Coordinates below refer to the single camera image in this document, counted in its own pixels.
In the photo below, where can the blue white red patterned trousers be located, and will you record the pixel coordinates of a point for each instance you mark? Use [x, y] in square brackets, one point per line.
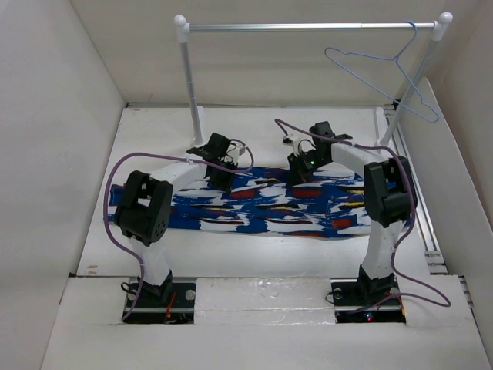
[330, 206]

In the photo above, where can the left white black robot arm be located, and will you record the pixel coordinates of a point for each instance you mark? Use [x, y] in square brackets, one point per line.
[143, 211]

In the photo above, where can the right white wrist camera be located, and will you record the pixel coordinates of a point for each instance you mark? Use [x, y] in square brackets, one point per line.
[294, 142]

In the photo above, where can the white and silver clothes rack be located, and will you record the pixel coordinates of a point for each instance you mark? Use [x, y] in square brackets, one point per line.
[283, 64]

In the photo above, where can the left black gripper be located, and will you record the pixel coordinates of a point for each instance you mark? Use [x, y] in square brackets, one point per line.
[226, 186]

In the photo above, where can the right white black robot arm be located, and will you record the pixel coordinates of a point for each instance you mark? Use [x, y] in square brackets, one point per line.
[389, 201]

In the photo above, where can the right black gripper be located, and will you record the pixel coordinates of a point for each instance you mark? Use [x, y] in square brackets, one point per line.
[297, 173]

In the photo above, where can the aluminium rail on right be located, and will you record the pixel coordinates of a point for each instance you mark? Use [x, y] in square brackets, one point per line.
[423, 224]

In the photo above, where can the light blue wire hanger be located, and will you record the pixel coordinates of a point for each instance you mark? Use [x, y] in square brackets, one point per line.
[396, 60]

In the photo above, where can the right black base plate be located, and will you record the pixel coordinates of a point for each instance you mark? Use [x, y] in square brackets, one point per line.
[366, 306]

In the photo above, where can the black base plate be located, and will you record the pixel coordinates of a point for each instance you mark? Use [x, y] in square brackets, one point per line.
[366, 306]
[178, 310]

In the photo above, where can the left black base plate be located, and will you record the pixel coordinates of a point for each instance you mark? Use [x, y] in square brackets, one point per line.
[178, 310]

